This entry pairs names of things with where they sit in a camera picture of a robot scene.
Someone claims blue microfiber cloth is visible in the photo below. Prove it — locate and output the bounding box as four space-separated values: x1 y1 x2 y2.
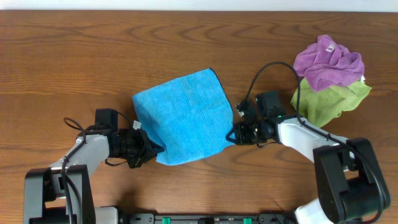
132 68 234 166

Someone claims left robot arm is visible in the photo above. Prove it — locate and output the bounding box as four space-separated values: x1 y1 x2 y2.
23 125 164 223

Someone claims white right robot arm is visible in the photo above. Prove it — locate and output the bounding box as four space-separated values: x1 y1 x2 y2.
226 115 391 223

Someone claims green microfiber cloth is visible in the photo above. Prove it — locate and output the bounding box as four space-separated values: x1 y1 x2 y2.
298 78 371 128

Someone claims purple microfiber cloth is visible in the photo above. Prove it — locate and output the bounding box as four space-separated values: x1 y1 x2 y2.
293 35 365 91

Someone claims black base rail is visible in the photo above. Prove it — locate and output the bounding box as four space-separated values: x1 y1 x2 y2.
93 205 363 224

